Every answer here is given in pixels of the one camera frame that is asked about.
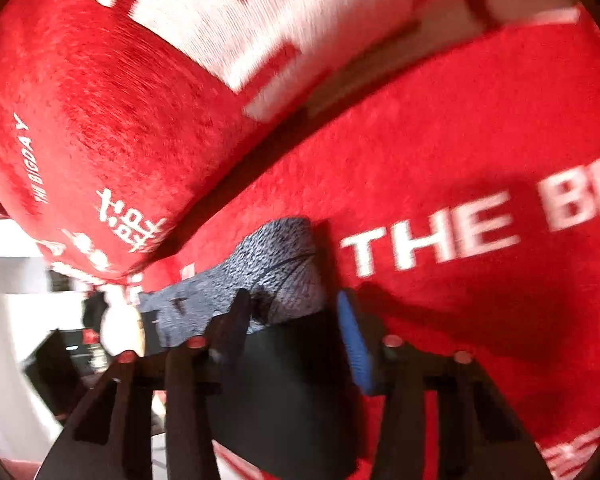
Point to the black box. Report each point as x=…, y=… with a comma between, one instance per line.
x=55, y=367

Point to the black and grey floral pants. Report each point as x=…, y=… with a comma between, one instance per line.
x=280, y=385

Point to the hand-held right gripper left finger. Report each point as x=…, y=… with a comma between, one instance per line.
x=232, y=325

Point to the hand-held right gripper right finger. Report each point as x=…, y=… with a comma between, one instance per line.
x=355, y=345

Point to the red printed rolled quilt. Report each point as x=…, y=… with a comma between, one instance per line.
x=105, y=110

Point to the red printed blanket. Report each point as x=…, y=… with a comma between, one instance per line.
x=455, y=160

